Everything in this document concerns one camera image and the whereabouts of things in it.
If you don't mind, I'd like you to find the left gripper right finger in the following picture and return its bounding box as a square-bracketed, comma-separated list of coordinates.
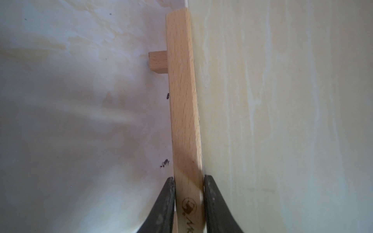
[204, 175, 243, 233]

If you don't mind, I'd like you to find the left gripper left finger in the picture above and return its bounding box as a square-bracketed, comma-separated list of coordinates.
[138, 177, 175, 233]

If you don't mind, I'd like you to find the light wooden canvas board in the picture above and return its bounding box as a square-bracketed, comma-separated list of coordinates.
[187, 1, 373, 233]

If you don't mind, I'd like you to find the small wooden easel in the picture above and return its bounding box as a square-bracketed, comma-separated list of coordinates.
[149, 7, 205, 233]

